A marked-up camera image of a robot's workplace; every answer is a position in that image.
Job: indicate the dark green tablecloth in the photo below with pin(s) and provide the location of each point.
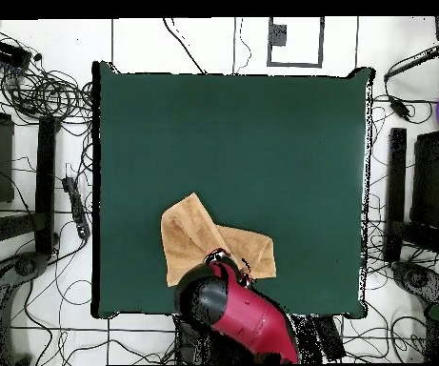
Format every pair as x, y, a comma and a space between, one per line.
146, 114

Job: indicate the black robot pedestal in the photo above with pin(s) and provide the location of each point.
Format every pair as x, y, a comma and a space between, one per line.
194, 343

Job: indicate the tan terry towel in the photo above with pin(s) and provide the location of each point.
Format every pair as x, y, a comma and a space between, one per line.
188, 236

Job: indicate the black network switch box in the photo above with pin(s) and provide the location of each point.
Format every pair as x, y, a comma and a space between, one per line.
5, 52

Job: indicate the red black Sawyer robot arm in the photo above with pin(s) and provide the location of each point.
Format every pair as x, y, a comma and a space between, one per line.
249, 316

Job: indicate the black speckled box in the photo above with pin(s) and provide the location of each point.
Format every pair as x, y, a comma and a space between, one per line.
432, 179

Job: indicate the black power strip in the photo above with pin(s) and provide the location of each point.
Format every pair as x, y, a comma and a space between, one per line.
329, 339
77, 207

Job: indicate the black rod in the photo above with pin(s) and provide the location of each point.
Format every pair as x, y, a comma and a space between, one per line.
417, 60

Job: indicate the black power adapter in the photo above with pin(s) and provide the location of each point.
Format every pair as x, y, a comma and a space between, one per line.
400, 108

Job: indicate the black frame bar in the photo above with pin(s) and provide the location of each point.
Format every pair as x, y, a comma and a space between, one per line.
396, 183
45, 183

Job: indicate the dark grey stand base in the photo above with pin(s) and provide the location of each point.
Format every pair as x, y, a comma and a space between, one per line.
24, 265
417, 279

